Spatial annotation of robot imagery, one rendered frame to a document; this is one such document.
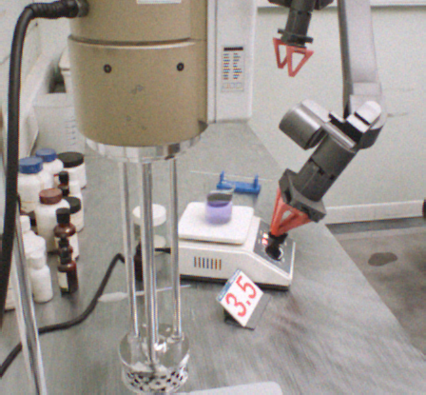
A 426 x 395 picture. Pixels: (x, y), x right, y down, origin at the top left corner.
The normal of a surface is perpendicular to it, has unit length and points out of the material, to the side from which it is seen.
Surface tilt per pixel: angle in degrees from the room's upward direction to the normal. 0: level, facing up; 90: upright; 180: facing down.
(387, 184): 90
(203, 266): 90
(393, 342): 0
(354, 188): 90
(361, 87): 41
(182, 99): 90
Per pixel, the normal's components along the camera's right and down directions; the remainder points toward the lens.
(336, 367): 0.01, -0.91
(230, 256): -0.18, 0.40
